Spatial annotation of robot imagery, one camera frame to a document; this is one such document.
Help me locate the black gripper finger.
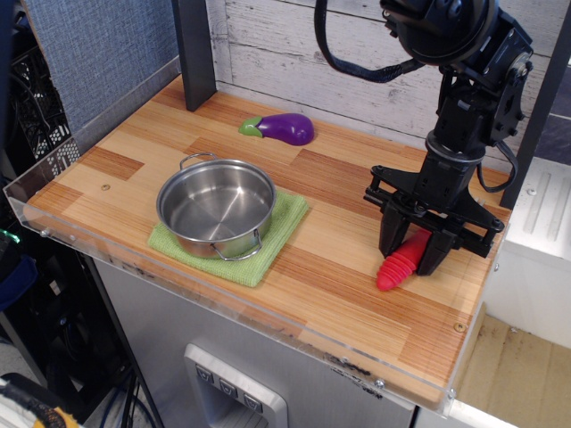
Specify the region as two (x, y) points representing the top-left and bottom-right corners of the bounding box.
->
(379, 207), (410, 258)
(418, 230), (458, 276)

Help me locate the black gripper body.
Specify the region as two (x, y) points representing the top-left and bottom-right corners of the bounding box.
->
(364, 153), (504, 258)

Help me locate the red handled metal fork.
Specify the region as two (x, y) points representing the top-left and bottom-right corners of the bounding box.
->
(375, 195), (487, 292)

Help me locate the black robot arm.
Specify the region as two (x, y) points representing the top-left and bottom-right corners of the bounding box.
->
(365, 1), (533, 276)

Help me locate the green cloth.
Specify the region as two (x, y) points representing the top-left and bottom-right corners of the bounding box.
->
(147, 190), (309, 288)

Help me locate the white toy sink unit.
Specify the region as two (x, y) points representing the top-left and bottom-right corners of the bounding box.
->
(483, 158), (570, 348)

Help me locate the purple toy eggplant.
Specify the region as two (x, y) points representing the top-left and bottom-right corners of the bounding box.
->
(238, 113), (315, 146)

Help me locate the stainless steel pot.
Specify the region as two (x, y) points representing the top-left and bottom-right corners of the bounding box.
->
(156, 152), (277, 261)

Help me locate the clear acrylic table guard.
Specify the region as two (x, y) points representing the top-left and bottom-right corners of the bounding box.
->
(7, 78), (493, 413)

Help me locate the silver toy fridge front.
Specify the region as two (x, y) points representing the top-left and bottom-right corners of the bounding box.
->
(95, 261), (417, 427)

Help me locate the blue fabric panel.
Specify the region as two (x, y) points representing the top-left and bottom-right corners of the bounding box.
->
(23, 1), (180, 152)

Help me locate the black plastic crate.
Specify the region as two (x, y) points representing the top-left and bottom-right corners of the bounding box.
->
(6, 46), (80, 177)

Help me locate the dark grey right post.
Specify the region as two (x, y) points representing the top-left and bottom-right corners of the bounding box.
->
(500, 7), (570, 210)

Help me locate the dark grey post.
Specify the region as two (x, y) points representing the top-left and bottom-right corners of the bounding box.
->
(171, 0), (217, 111)
(500, 7), (570, 210)

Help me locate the dark grey left post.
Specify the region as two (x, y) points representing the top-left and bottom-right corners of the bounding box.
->
(171, 0), (217, 111)

